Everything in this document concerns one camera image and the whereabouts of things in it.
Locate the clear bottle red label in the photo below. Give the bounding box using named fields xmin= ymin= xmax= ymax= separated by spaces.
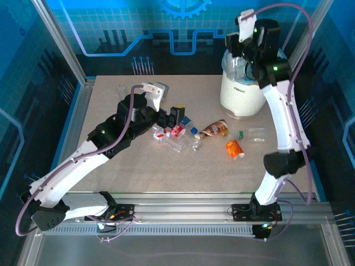
xmin=115 ymin=83 xmax=130 ymax=98

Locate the orange label bottle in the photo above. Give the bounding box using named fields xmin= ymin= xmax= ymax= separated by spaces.
xmin=225 ymin=139 xmax=245 ymax=160

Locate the blue translucent bin liner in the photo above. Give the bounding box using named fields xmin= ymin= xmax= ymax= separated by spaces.
xmin=221 ymin=49 xmax=264 ymax=86

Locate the aluminium side rail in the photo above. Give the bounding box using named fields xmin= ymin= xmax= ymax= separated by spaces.
xmin=49 ymin=77 xmax=97 ymax=172

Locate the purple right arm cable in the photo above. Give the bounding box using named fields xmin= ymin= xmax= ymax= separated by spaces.
xmin=241 ymin=4 xmax=316 ymax=243

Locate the grey metal shelf panel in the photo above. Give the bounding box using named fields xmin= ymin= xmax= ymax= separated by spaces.
xmin=19 ymin=232 xmax=344 ymax=266

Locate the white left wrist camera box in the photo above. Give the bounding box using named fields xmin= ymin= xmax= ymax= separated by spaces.
xmin=141 ymin=81 xmax=170 ymax=112

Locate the cola label bottle red cap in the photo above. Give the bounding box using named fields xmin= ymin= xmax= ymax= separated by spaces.
xmin=166 ymin=124 xmax=187 ymax=154

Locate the brown coffee drink bottle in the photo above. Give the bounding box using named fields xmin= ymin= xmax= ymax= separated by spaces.
xmin=194 ymin=119 xmax=230 ymax=140

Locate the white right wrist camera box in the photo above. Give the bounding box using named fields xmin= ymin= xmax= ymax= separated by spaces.
xmin=235 ymin=9 xmax=258 ymax=43

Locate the clear bottle green label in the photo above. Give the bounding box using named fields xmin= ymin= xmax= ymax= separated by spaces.
xmin=232 ymin=127 xmax=268 ymax=144

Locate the aluminium frame post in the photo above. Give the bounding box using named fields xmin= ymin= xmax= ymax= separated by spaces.
xmin=285 ymin=0 xmax=335 ymax=66
xmin=30 ymin=0 xmax=97 ymax=86

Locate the crushed bottle red white label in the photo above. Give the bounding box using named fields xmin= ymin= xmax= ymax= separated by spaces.
xmin=151 ymin=127 xmax=170 ymax=144

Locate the aluminium mounting rail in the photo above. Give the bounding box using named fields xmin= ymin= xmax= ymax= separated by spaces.
xmin=63 ymin=191 xmax=333 ymax=225

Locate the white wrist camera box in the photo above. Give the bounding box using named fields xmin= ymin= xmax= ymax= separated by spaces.
xmin=141 ymin=81 xmax=170 ymax=112
xmin=235 ymin=9 xmax=258 ymax=43

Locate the black controller box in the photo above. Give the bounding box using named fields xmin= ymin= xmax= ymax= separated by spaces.
xmin=252 ymin=222 xmax=275 ymax=241

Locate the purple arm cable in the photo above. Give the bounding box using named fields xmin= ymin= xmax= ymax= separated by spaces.
xmin=241 ymin=4 xmax=316 ymax=243
xmin=15 ymin=84 xmax=145 ymax=238

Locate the white plastic waste bin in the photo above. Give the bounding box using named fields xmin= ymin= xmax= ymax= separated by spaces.
xmin=220 ymin=73 xmax=267 ymax=121

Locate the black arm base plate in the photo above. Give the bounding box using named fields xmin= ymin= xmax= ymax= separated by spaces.
xmin=231 ymin=203 xmax=283 ymax=222
xmin=84 ymin=203 xmax=136 ymax=222

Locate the grey slotted cable duct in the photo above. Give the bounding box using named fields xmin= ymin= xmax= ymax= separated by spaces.
xmin=44 ymin=225 xmax=256 ymax=237

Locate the clear bottle blue cap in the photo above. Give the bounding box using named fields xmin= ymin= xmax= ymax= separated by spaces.
xmin=190 ymin=126 xmax=203 ymax=152

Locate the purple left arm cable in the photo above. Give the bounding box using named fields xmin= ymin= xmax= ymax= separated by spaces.
xmin=15 ymin=84 xmax=145 ymax=238

